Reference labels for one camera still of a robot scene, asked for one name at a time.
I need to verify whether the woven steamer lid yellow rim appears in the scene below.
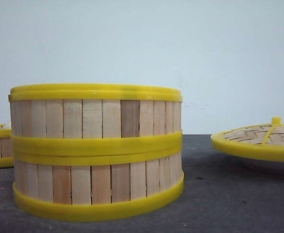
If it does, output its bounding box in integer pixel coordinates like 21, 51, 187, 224
211, 117, 284, 162

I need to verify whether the white plate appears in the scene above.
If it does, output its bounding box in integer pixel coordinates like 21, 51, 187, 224
238, 157, 284, 174

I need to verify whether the white bun left basket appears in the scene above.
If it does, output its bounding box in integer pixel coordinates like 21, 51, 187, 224
2, 122, 11, 129

